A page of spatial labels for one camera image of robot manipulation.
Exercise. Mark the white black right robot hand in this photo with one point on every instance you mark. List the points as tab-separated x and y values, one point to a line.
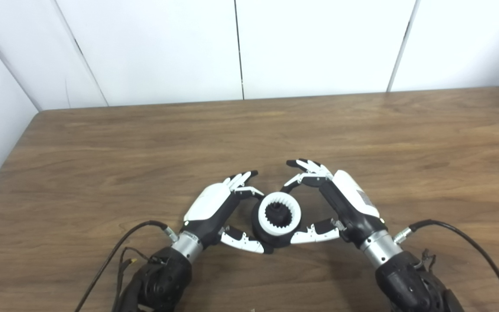
349	203

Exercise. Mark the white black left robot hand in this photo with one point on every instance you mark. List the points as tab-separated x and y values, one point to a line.
210	206

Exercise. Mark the round black plastic part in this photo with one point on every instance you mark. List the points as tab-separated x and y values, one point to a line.
278	214

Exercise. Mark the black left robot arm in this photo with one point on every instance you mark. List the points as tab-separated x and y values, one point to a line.
163	281

